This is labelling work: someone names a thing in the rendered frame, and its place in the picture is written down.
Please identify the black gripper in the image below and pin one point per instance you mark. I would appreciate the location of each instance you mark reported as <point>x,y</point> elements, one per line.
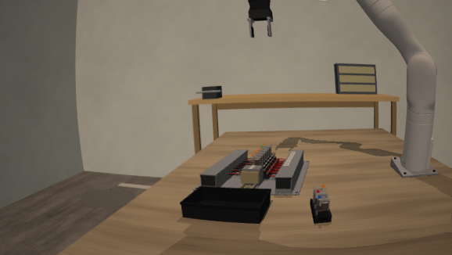
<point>259,10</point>

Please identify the black open-top tray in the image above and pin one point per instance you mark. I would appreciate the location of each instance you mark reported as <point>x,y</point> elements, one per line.
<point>227,204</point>

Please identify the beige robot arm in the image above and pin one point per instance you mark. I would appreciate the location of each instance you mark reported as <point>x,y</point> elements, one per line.
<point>421,82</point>

